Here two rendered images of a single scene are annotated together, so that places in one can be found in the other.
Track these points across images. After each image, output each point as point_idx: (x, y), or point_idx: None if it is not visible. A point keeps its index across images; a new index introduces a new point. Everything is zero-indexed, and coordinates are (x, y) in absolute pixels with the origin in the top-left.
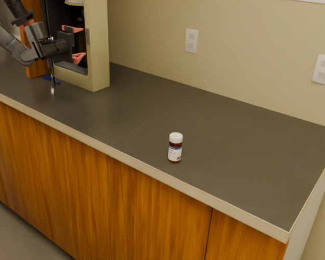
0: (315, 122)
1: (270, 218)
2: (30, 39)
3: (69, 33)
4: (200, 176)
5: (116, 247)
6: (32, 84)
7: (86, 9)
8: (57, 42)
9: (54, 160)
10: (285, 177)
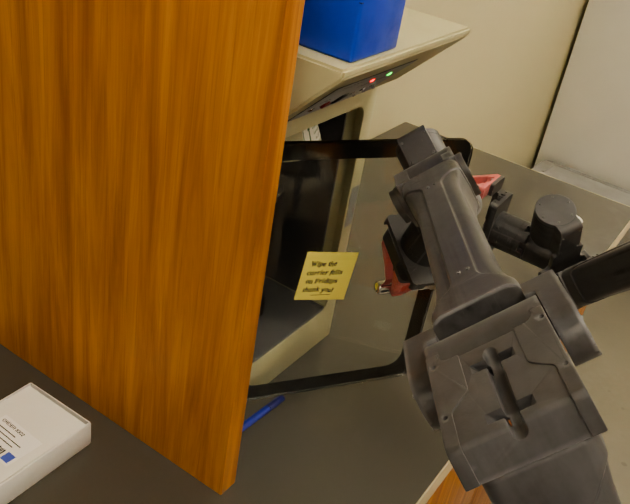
0: (375, 130)
1: (626, 214)
2: (580, 241)
3: (507, 191)
4: (583, 240)
5: (477, 490)
6: (294, 465)
7: (364, 137)
8: (528, 221)
9: (438, 500)
10: (545, 187)
